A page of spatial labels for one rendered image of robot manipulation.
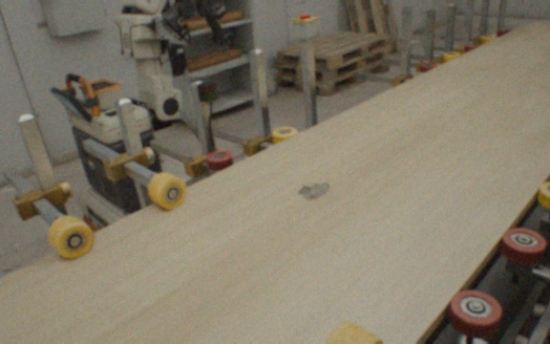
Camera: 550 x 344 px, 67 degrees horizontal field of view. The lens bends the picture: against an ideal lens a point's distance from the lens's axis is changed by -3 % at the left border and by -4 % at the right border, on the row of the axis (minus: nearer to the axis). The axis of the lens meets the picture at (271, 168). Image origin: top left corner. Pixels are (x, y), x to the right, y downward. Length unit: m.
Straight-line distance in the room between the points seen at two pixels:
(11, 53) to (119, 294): 3.13
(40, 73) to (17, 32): 0.34
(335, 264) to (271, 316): 0.17
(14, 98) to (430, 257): 3.46
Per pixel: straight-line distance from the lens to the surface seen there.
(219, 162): 1.29
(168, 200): 1.08
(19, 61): 3.87
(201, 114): 1.37
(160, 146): 1.60
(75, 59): 4.00
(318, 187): 1.07
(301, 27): 1.65
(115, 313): 0.85
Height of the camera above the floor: 1.45
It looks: 27 degrees down
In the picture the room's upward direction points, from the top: 6 degrees counter-clockwise
